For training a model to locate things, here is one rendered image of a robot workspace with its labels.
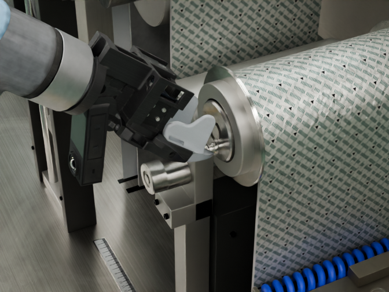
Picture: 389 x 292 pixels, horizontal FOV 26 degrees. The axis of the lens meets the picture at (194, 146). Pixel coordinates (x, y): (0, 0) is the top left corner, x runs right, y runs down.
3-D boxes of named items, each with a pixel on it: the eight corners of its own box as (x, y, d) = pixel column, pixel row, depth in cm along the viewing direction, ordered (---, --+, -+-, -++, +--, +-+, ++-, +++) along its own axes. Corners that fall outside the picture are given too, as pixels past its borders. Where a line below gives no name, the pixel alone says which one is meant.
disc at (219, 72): (192, 101, 109) (221, 43, 96) (195, 100, 109) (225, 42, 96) (238, 204, 104) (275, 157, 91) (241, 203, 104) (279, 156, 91)
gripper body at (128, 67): (200, 98, 90) (115, 56, 82) (154, 160, 92) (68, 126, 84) (170, 62, 95) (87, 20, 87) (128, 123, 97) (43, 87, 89)
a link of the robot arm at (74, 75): (30, 113, 81) (7, 71, 87) (68, 128, 84) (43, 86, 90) (73, 50, 79) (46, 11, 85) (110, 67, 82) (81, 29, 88)
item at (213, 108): (228, 116, 94) (231, 172, 98) (244, 111, 95) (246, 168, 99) (198, 91, 100) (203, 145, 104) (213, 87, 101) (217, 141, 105)
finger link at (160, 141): (198, 159, 93) (139, 132, 88) (190, 170, 93) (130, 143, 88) (182, 137, 97) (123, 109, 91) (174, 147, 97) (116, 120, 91)
